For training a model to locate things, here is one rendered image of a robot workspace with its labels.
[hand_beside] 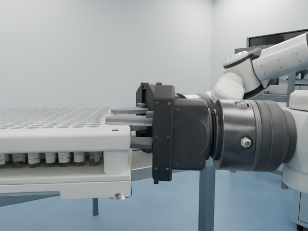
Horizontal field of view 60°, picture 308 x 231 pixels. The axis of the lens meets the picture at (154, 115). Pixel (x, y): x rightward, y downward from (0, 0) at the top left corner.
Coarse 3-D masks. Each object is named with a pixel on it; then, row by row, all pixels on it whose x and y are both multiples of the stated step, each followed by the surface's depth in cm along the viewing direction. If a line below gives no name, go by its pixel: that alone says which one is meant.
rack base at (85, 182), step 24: (24, 168) 31; (48, 168) 31; (72, 168) 31; (96, 168) 31; (0, 192) 27; (24, 192) 29; (48, 192) 29; (72, 192) 28; (96, 192) 28; (120, 192) 28
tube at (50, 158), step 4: (44, 120) 30; (48, 120) 31; (52, 120) 31; (44, 124) 31; (48, 124) 31; (52, 124) 31; (44, 156) 31; (48, 156) 31; (52, 156) 31; (44, 160) 31; (48, 160) 31; (52, 160) 31; (44, 164) 31; (48, 164) 31; (52, 164) 31
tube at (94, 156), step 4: (88, 120) 31; (92, 120) 31; (96, 120) 31; (88, 124) 31; (92, 124) 31; (96, 124) 31; (88, 152) 32; (92, 152) 31; (96, 152) 32; (92, 156) 31; (96, 156) 32; (92, 160) 32; (96, 160) 32; (92, 164) 32; (96, 164) 32
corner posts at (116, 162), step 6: (108, 156) 28; (114, 156) 28; (120, 156) 28; (126, 156) 29; (108, 162) 28; (114, 162) 28; (120, 162) 28; (126, 162) 29; (108, 168) 28; (114, 168) 28; (120, 168) 28; (126, 168) 29; (108, 174) 29; (114, 174) 28; (120, 174) 28
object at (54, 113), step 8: (0, 112) 39; (8, 112) 39; (16, 112) 39; (24, 112) 41; (32, 112) 39; (40, 112) 38; (48, 112) 41; (56, 112) 39; (64, 112) 39; (72, 112) 38; (80, 112) 40; (88, 112) 39; (8, 120) 32; (24, 120) 32; (40, 120) 32; (56, 152) 33; (72, 152) 33; (40, 160) 33; (56, 160) 33; (72, 160) 33
